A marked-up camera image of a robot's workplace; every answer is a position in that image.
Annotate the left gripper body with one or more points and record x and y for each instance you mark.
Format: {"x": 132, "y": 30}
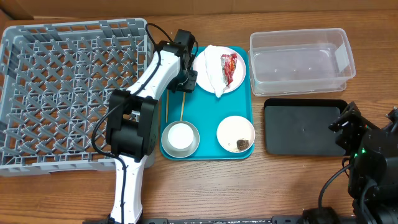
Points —
{"x": 185, "y": 81}

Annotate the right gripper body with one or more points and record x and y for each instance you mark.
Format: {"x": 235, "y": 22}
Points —
{"x": 347, "y": 121}

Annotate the white napkin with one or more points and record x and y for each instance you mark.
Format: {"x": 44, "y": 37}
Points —
{"x": 214, "y": 69}

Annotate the large white plate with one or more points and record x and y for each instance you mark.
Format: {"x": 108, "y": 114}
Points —
{"x": 238, "y": 76}

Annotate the red snack wrapper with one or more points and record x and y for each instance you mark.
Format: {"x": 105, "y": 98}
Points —
{"x": 228, "y": 65}

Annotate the white cup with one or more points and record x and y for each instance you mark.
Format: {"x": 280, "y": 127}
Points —
{"x": 180, "y": 136}

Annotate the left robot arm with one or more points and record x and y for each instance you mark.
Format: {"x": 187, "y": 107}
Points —
{"x": 132, "y": 121}

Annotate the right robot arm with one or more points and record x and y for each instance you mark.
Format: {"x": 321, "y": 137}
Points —
{"x": 371, "y": 153}

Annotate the black tray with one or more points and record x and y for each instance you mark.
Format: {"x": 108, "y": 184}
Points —
{"x": 300, "y": 127}

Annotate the teal serving tray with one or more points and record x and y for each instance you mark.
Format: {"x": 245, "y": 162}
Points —
{"x": 205, "y": 111}

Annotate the small white plate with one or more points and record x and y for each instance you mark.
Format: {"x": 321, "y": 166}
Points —
{"x": 234, "y": 128}

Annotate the clear plastic bin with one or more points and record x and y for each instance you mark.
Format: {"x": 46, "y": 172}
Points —
{"x": 293, "y": 62}

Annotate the grey bowl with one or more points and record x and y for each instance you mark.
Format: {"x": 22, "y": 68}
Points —
{"x": 172, "y": 151}

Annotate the dark food scrap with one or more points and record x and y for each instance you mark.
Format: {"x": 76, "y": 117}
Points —
{"x": 242, "y": 144}

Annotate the grey plastic dish rack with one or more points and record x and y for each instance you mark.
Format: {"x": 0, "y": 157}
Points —
{"x": 56, "y": 80}

